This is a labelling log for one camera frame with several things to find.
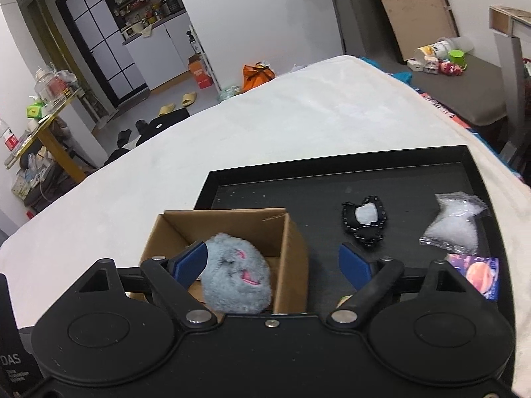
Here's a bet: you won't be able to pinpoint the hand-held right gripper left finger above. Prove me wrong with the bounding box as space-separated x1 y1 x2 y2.
77 240 217 329

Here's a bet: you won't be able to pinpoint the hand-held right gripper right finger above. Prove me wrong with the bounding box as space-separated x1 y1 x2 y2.
327 243 474 329

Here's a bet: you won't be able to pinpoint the black heart-shaped fabric pouch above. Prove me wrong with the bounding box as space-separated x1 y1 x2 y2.
342 195 389 246

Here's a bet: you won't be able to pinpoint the grey plush toy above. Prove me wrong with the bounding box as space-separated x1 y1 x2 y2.
198 232 273 314

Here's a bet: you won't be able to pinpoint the brown cardboard box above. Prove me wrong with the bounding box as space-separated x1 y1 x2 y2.
125 207 310 324

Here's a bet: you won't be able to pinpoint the black tray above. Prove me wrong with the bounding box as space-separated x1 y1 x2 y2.
193 145 517 329

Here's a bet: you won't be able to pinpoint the clear bag of white stuffing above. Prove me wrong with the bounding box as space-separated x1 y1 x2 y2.
419 191 487 255

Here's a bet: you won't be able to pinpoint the colourful printed packet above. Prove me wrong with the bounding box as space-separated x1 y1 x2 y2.
444 253 501 301

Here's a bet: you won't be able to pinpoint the black bag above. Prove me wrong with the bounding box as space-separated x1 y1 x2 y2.
136 108 192 147

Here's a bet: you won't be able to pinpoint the yellow wooden table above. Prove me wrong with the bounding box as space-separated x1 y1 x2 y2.
4 90 99 184

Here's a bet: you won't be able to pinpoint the pile of packaged goods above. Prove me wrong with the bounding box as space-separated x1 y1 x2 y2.
12 148 64 213

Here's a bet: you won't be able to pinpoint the colourful printed sheet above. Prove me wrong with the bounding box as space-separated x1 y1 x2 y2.
414 87 531 184

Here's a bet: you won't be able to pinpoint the orange carton box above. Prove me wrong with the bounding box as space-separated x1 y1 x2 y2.
188 55 215 90

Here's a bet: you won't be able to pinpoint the white metal rack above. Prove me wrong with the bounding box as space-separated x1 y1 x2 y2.
198 47 221 93

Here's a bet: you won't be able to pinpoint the orange bag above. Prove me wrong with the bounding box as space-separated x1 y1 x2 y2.
241 62 276 92

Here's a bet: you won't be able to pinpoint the teal cloth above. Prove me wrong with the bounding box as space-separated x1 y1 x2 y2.
359 55 412 84

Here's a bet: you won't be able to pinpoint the grey padded bench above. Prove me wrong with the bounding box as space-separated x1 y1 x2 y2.
381 55 512 128

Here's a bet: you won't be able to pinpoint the white kitchen cabinet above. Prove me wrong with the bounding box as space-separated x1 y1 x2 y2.
122 10 205 91

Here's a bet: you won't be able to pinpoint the red-labelled water bottle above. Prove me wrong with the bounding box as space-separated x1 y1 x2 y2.
0 119 20 152

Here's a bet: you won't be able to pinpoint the pink toys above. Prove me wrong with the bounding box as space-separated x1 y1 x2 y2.
437 60 464 76

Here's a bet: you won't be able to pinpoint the glass jar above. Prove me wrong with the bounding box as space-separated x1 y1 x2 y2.
34 67 59 104

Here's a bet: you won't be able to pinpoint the black-framed glass door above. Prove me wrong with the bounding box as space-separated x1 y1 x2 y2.
55 0 151 109

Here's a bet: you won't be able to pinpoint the wooden board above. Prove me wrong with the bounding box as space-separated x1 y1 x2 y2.
364 0 461 63

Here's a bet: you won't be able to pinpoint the grey table frame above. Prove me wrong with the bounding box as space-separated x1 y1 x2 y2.
488 4 531 159

